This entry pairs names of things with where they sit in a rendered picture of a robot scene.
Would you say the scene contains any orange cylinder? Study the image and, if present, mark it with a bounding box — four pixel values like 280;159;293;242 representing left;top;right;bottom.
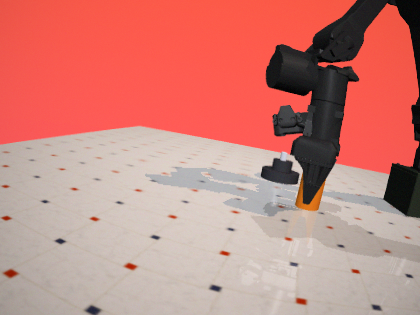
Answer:
295;173;326;211

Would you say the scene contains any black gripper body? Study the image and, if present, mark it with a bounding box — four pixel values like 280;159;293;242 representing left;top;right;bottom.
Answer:
290;100;345;165

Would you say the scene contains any dark grey round pedestal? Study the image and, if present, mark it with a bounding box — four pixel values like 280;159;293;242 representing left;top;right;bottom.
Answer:
261;151;299;185

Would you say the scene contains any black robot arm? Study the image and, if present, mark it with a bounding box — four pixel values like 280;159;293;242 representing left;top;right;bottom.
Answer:
265;0;420;172

